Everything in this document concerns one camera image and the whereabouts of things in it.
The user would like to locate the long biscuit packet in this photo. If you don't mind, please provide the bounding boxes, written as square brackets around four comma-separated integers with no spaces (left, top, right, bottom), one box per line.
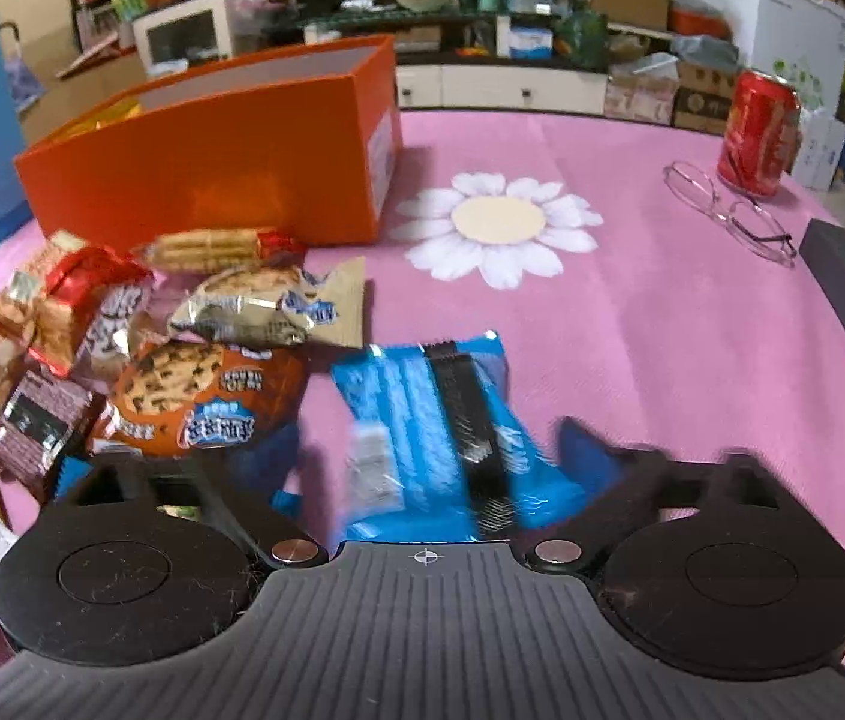
[134,227,306,275]

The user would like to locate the orange cardboard box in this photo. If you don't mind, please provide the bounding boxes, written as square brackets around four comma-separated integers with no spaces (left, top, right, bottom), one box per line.
[16,36,402,250]

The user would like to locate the beige cookie packet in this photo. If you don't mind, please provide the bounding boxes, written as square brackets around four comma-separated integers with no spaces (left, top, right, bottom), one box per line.
[167,257,365,349]

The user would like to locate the brown chocolate snack packet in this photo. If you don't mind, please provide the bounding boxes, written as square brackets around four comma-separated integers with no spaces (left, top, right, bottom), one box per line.
[0,371,103,505]

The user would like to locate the white small fridge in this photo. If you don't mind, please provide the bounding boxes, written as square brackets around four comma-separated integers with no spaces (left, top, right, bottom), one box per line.
[712,0,845,114]

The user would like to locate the red soda can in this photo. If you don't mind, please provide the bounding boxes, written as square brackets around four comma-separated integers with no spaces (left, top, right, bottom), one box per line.
[717,68,801,200]

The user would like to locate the red peanut snack packet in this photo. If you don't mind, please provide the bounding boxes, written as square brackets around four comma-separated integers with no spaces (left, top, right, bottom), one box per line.
[0,231,151,377]

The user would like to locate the wire frame eyeglasses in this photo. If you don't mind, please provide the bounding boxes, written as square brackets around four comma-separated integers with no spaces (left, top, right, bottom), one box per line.
[663,161,798,268]

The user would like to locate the white tv cabinet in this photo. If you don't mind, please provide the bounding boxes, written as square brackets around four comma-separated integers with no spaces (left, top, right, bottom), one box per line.
[396,65,608,117]

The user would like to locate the pink floral tablecloth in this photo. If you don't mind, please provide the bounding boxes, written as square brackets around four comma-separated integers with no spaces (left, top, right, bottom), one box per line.
[0,107,845,691]

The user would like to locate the orange cookie packet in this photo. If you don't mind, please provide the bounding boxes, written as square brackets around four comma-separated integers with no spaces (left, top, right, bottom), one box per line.
[87,340,306,457]

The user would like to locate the blue black striped packet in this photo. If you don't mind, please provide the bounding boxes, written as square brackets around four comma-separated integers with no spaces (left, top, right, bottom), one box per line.
[299,330,591,544]

